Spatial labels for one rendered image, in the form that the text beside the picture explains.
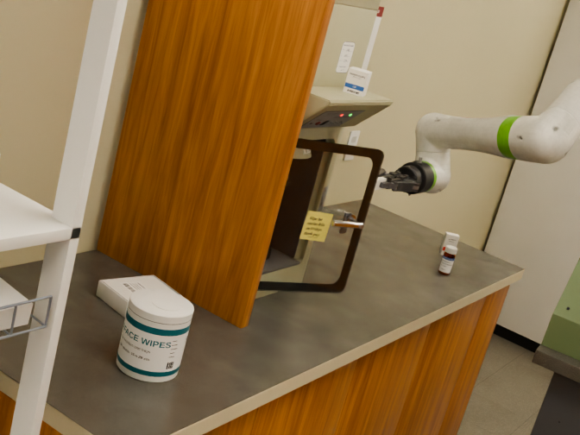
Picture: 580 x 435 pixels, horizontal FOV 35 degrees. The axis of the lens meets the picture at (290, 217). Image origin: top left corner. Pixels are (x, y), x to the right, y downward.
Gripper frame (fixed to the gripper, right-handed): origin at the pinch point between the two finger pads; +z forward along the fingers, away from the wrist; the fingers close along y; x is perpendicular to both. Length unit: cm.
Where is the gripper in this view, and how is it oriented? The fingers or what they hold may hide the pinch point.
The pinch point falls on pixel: (376, 183)
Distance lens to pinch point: 245.0
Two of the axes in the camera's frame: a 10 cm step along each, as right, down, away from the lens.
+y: 8.0, 3.6, -4.8
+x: -2.5, 9.3, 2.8
